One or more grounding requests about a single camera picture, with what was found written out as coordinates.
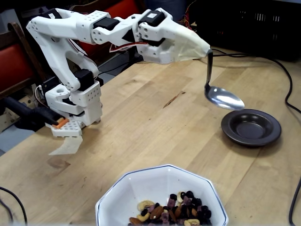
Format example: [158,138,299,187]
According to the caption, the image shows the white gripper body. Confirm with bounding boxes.
[132,8,179,65]

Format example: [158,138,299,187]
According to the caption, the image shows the white moving gripper jaw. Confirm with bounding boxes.
[138,9,176,42]

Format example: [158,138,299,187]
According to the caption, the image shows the bent metal spoon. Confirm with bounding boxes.
[203,48,246,111]

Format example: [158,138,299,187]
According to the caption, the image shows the white octagonal bowl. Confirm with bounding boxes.
[95,164,229,226]

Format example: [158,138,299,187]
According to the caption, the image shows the brown round plate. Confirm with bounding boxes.
[220,108,282,148]

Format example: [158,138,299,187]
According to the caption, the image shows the beige cloth jaw wrap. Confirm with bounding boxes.
[173,20,212,63]

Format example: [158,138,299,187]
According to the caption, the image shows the black equipment case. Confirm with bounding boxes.
[195,0,301,62]

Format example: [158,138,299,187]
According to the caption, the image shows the beige tape piece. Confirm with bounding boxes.
[48,136,83,156]

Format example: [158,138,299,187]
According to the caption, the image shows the black clamp orange tip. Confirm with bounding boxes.
[2,96,70,132]

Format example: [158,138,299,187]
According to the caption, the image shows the trail mix pile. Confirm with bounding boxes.
[128,190,212,226]

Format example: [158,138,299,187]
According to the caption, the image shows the coloured jumper wires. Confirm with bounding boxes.
[177,0,198,30]

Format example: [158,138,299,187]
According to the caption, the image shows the black power cable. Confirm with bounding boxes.
[210,48,301,226]

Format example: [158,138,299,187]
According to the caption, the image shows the thin black cable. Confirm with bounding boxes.
[0,197,15,226]
[0,186,28,226]

